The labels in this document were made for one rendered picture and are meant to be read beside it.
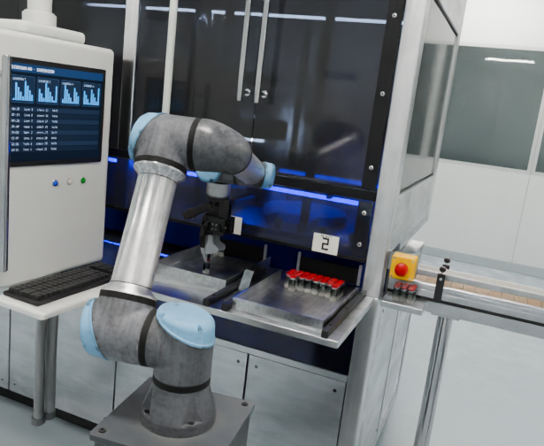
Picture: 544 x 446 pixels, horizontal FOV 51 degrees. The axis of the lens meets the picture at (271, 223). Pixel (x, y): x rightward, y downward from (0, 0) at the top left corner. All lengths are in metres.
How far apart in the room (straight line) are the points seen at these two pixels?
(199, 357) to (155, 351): 0.08
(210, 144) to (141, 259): 0.28
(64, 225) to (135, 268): 0.84
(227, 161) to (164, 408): 0.52
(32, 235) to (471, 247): 5.17
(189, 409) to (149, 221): 0.38
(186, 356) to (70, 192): 1.00
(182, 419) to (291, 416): 0.94
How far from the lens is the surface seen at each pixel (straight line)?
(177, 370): 1.14
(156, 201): 1.22
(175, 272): 1.77
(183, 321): 1.11
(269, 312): 1.53
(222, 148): 1.23
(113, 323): 1.16
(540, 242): 6.42
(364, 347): 1.88
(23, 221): 1.89
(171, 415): 1.17
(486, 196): 6.35
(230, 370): 2.10
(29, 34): 1.85
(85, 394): 2.53
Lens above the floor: 1.44
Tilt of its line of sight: 12 degrees down
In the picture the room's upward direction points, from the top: 7 degrees clockwise
